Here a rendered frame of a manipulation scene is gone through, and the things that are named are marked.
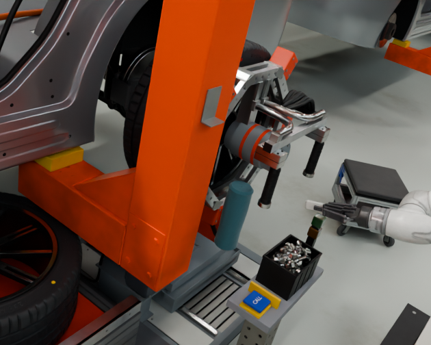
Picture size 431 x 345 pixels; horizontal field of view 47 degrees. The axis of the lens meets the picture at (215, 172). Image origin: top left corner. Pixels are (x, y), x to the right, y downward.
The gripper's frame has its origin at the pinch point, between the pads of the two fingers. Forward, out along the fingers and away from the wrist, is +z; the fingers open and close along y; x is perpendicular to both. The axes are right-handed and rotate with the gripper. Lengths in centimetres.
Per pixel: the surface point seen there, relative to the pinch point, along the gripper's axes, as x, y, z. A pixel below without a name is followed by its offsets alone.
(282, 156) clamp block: -26.2, 23.8, 3.5
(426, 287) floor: 82, -97, -34
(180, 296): 43, 21, 47
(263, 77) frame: -46, 6, 19
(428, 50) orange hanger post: -7, -363, 19
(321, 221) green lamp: 5.7, -0.2, -2.7
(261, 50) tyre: -53, -5, 25
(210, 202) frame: -1.9, 19.7, 32.6
